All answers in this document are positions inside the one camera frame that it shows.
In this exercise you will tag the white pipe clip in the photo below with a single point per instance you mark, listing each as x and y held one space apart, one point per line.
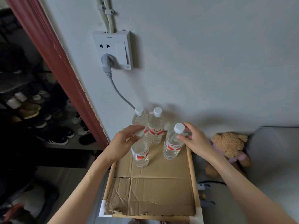
109 12
101 6

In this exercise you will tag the brown cardboard sheet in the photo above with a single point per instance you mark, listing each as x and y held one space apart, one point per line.
151 193

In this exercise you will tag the row of assorted shoes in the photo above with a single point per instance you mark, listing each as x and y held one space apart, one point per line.
53 128

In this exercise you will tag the person's left thumb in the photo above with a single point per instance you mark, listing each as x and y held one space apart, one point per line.
131 139

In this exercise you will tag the clear water bottle red label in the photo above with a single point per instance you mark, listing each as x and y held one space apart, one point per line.
140 153
140 118
156 128
172 144

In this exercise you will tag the red door frame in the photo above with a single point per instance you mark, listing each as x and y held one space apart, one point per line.
58 55

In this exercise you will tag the person's right hand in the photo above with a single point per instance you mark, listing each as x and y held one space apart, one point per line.
200 143

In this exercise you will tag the white wall conduit pipes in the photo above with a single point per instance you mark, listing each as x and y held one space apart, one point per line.
108 18

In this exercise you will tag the wooden frame tray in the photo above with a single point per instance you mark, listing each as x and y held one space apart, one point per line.
195 184

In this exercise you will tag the brown teddy bear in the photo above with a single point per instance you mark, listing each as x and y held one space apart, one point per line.
230 144

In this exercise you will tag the person's left hand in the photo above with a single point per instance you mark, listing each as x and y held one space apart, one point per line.
119 144

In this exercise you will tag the grey power plug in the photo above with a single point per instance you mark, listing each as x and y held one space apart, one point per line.
107 64

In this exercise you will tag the dark shoe rack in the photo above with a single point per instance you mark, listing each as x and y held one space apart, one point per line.
28 81

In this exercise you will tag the white wall socket switch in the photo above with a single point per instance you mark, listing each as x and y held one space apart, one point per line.
119 46

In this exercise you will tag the person's right thumb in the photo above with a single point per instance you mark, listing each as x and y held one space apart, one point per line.
184 137

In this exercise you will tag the person's left forearm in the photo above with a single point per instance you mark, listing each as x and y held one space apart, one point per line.
86 186

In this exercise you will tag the person's right forearm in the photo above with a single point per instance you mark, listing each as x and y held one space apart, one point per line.
245 186

